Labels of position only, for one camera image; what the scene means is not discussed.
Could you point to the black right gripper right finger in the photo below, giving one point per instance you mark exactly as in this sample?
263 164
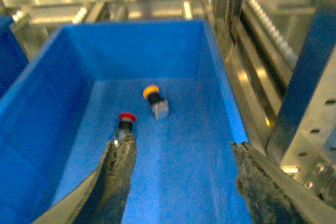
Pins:
271 195

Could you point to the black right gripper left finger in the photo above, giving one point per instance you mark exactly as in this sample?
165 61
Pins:
102 196

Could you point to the red mushroom push button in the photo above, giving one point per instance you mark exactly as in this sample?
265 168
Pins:
126 121

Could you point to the yellow mushroom push button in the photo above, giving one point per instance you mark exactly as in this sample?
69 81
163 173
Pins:
159 105

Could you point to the blue plastic target bin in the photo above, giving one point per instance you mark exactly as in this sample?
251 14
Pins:
60 113

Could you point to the blue plastic source bin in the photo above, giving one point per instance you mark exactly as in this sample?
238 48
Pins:
13 58

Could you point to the metal shelf frame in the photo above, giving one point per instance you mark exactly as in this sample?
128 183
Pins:
269 36

